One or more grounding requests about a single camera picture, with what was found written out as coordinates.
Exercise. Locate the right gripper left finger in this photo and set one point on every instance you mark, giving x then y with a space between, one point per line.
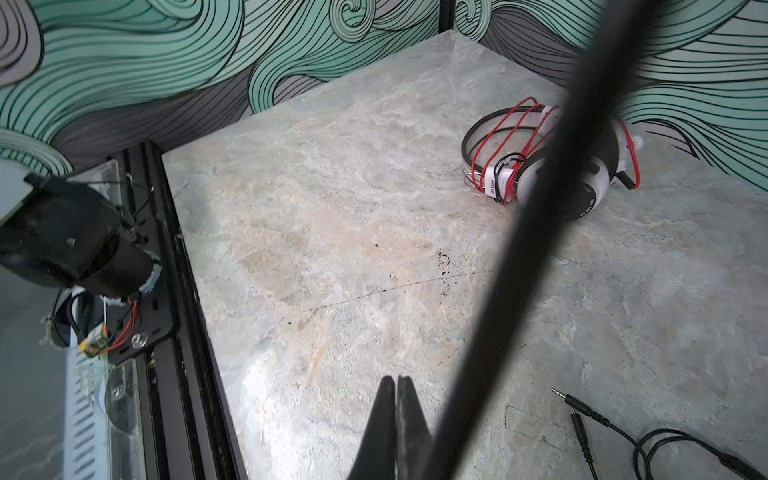
376 456

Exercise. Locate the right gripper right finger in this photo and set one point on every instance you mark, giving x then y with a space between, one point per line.
413 438

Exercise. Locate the white black headphones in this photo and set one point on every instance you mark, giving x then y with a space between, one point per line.
507 153

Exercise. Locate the black blue headphones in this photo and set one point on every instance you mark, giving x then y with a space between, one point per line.
598 85

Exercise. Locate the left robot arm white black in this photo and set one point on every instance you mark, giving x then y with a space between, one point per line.
74 232

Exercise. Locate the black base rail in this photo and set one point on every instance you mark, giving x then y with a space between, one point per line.
186 426

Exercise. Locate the white slotted cable duct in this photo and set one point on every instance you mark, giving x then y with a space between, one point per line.
86 452

